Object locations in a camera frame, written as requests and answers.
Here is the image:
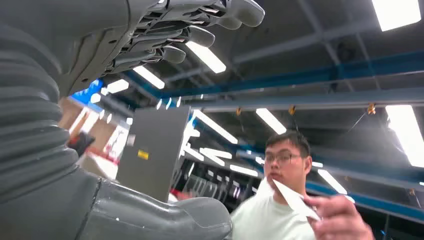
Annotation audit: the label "ceiling light panel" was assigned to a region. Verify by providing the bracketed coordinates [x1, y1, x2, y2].
[385, 104, 424, 169]
[316, 168, 356, 204]
[199, 147, 233, 160]
[105, 79, 130, 95]
[192, 109, 239, 145]
[132, 65, 166, 90]
[370, 0, 422, 33]
[185, 41, 227, 74]
[255, 107, 288, 136]
[229, 164, 259, 178]

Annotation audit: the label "grey pillar with yellow label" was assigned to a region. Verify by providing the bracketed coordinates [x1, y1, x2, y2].
[115, 105, 192, 204]

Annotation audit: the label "eyeglasses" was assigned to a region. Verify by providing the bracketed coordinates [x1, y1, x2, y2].
[264, 151, 302, 167]

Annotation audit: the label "person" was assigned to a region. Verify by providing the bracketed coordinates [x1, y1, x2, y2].
[230, 130, 377, 240]

